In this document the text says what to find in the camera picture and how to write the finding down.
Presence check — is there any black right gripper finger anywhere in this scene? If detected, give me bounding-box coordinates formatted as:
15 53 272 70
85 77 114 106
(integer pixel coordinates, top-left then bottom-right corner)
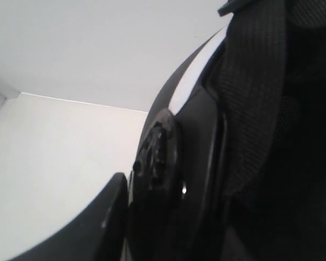
14 173 128 261

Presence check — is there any black helmet with visor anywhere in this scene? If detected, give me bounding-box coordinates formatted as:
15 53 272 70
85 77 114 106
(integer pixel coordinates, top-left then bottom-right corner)
122 1 326 260

